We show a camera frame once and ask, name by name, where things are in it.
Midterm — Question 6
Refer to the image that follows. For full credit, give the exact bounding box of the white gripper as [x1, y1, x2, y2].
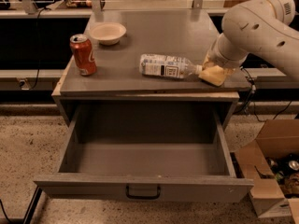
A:
[202, 39, 248, 79]

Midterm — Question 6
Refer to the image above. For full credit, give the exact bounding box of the yellow sponge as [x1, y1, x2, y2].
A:
[199, 65, 226, 87]

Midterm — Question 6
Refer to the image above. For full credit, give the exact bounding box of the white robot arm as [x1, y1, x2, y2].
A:
[199, 0, 299, 86]

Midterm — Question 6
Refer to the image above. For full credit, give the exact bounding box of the grey metal drawer cabinet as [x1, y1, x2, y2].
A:
[52, 9, 249, 122]

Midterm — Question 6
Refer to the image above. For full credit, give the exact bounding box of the open grey top drawer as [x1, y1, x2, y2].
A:
[35, 101, 253, 203]

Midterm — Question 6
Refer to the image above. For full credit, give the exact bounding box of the clear plastic water bottle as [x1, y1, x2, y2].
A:
[139, 54, 202, 79]

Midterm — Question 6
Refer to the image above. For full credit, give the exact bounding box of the cardboard box with cans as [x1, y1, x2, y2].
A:
[235, 119, 299, 224]

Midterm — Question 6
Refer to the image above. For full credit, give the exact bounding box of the white paper bowl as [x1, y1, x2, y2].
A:
[89, 22, 126, 46]

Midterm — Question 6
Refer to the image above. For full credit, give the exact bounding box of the orange soda can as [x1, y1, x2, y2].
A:
[70, 34, 96, 76]

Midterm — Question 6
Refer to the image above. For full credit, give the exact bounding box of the black cables right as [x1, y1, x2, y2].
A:
[233, 66, 293, 123]

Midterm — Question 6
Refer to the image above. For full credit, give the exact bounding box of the grey metal post left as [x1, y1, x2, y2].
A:
[88, 0, 105, 16]

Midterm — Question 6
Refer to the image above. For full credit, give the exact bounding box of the black drawer handle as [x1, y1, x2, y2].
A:
[125, 185, 161, 200]

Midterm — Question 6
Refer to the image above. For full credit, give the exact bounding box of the black power cable left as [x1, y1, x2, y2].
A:
[18, 7, 52, 91]

